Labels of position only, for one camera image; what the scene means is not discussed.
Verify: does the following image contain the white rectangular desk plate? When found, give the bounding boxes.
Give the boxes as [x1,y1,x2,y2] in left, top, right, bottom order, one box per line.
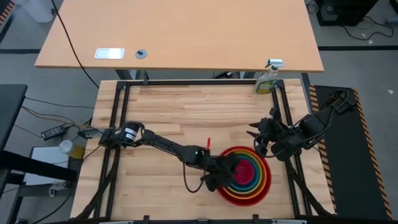
[94,47,126,60]

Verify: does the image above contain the long black cable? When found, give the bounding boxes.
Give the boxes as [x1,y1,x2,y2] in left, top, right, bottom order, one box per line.
[51,0,100,90]

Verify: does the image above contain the orange plastic bowl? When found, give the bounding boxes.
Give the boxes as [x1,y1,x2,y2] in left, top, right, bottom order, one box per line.
[221,148,268,200]

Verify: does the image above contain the black mat with striped edges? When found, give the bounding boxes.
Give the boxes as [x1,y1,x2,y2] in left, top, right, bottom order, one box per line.
[308,85,394,221]

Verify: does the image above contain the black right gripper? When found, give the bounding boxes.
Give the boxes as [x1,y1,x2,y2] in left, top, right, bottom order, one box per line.
[246,106,285,157]

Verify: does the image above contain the clear bottle yellow liquid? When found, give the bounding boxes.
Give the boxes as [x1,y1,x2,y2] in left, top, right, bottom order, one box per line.
[58,139,86,160]

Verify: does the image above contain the black computer case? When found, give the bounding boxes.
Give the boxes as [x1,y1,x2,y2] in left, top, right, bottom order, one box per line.
[314,0,381,27]

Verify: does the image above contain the tan wooden desk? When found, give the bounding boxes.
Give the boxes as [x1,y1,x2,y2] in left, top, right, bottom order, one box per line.
[34,0,325,73]

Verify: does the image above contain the black floor cable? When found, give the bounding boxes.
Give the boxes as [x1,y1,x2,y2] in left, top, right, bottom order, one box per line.
[341,15,396,42]

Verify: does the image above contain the large red plastic bowl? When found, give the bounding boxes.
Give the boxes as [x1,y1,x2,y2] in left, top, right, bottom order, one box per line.
[216,146,272,207]

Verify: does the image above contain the small magenta plastic bowl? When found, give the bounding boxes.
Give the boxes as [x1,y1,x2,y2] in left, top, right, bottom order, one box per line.
[233,159,256,187]

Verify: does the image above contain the black power adapter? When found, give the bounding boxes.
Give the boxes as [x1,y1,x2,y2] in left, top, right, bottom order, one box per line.
[40,124,68,141]

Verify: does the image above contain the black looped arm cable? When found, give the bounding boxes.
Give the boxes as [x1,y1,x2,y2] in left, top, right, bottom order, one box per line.
[182,161,206,194]

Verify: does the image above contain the black side desk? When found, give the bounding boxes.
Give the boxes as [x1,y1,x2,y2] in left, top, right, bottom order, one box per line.
[0,83,29,153]

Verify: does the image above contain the white bin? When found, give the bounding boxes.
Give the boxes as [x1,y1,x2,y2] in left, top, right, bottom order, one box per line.
[14,0,56,24]

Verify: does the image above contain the white flat board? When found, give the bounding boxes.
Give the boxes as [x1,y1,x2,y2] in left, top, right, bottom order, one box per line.
[24,146,78,187]

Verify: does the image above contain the green plastic bowl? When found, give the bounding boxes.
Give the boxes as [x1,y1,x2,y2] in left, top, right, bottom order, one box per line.
[226,151,265,195]

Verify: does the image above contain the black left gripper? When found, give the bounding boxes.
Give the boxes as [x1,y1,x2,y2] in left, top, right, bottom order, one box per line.
[201,152,241,193]

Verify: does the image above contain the blue plastic bowl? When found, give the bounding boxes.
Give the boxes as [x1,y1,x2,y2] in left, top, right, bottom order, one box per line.
[229,154,261,191]

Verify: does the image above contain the brown thin cable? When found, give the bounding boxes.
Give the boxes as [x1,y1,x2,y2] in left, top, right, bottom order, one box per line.
[21,105,77,125]

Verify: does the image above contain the black metal table frame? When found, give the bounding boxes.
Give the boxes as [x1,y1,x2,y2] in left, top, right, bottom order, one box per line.
[73,78,338,224]

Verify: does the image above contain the clear spray bottle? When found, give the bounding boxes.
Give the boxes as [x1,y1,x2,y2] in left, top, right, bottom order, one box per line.
[254,58,285,95]

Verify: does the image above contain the thin black cable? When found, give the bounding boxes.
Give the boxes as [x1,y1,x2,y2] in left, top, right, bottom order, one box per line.
[24,97,95,110]

